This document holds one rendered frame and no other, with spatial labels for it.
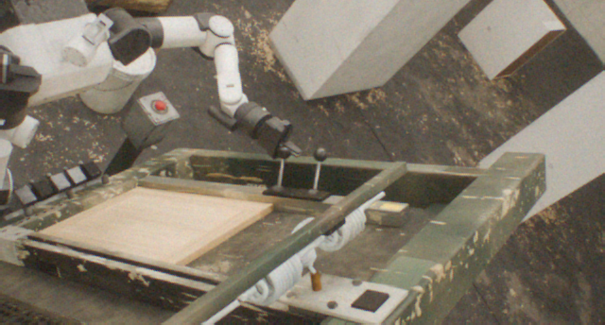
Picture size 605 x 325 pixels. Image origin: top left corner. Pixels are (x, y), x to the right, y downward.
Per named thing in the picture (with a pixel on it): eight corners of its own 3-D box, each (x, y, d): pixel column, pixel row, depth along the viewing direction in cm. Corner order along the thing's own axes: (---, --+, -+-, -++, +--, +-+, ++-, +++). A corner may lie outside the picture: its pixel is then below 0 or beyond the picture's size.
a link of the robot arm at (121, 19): (144, 37, 189) (100, 39, 181) (147, 8, 185) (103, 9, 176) (162, 53, 182) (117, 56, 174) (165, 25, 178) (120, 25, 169)
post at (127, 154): (79, 220, 283) (142, 127, 235) (87, 230, 283) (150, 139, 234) (68, 225, 279) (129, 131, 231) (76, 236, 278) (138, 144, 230)
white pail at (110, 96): (117, 70, 346) (150, 12, 316) (141, 113, 339) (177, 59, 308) (63, 76, 324) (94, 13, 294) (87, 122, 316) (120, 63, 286)
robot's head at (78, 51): (53, 54, 152) (71, 42, 146) (76, 28, 158) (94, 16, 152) (74, 73, 155) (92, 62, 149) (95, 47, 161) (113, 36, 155)
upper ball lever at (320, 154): (311, 197, 164) (319, 148, 166) (323, 199, 162) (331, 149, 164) (302, 196, 161) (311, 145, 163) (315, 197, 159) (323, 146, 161)
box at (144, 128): (143, 118, 238) (162, 90, 226) (161, 143, 236) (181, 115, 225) (118, 128, 229) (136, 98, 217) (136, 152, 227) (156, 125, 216)
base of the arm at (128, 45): (92, 49, 183) (84, 13, 176) (132, 37, 189) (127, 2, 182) (113, 71, 174) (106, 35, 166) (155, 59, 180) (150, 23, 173)
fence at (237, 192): (151, 186, 206) (148, 175, 205) (410, 218, 150) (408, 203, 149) (140, 192, 203) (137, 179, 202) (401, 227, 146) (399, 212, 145)
